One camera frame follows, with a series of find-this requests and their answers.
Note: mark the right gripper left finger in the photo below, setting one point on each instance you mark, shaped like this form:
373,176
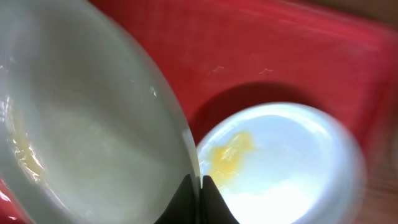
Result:
182,207

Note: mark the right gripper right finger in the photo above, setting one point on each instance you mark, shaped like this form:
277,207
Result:
214,210

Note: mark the red plastic tray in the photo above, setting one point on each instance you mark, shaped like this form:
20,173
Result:
222,57

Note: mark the mint green plate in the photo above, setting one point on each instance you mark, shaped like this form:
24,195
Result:
91,131

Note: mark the light blue plate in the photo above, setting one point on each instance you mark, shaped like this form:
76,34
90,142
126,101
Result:
284,163

